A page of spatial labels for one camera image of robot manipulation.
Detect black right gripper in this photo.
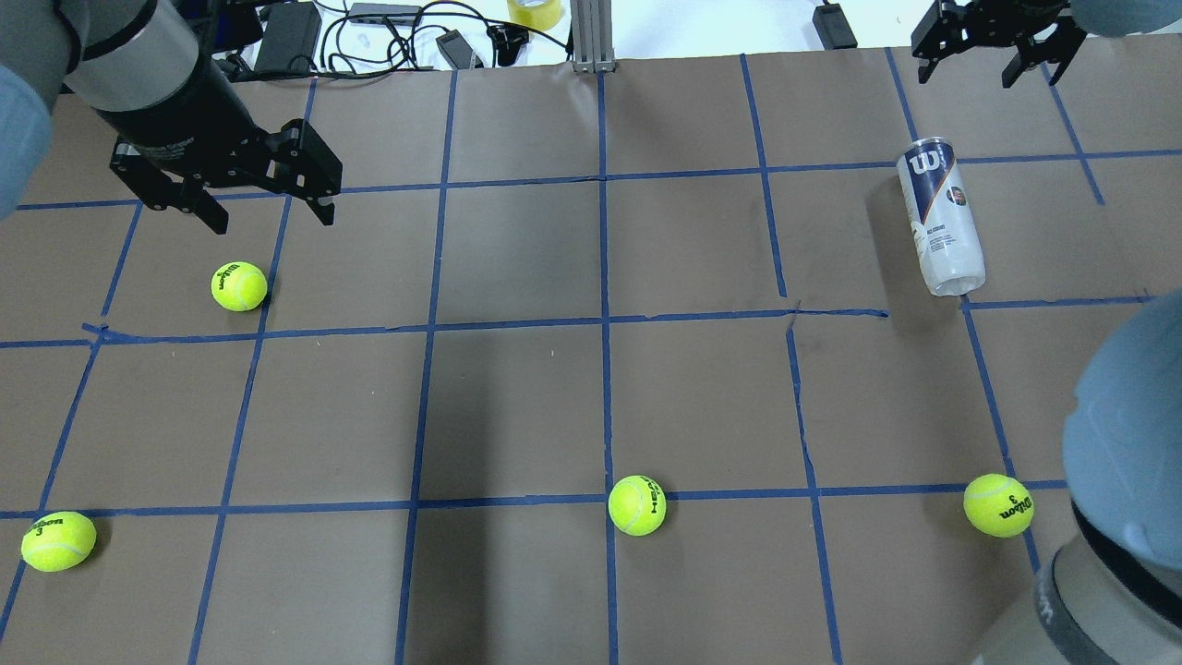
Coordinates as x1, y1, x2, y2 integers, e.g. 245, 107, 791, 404
911, 1, 1087, 89

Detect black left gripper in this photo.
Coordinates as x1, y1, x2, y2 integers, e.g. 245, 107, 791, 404
109, 119, 343, 235

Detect white Wilson tennis ball can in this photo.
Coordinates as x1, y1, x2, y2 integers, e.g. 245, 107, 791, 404
896, 138, 986, 296

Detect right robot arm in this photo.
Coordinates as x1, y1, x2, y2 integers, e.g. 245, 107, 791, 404
911, 1, 1181, 664

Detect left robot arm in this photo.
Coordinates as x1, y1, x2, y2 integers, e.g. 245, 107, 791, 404
4, 1, 343, 235

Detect yellow tennis ball upper left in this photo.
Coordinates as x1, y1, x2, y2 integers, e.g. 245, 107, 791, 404
212, 261, 269, 312

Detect yellow tennis ball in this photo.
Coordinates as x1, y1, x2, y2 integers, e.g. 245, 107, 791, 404
20, 511, 98, 573
212, 261, 269, 312
962, 472, 1034, 537
608, 475, 668, 537

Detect yellow tennis ball lower left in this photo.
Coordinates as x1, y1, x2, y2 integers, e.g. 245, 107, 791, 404
20, 511, 98, 573

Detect yellow tennis ball lower right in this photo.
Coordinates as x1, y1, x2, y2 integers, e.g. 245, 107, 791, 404
962, 472, 1034, 537

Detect yellow tennis ball centre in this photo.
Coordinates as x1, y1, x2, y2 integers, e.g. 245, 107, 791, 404
608, 475, 668, 537

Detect black power adapter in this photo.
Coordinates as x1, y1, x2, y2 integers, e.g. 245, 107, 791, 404
254, 4, 322, 74

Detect grey usb hub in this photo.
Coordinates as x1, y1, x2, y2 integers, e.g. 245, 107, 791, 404
346, 4, 422, 27

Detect yellow tape roll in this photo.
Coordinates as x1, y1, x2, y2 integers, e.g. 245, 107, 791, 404
506, 0, 564, 32

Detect aluminium frame post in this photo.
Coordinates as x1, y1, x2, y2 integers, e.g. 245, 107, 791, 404
570, 0, 617, 73

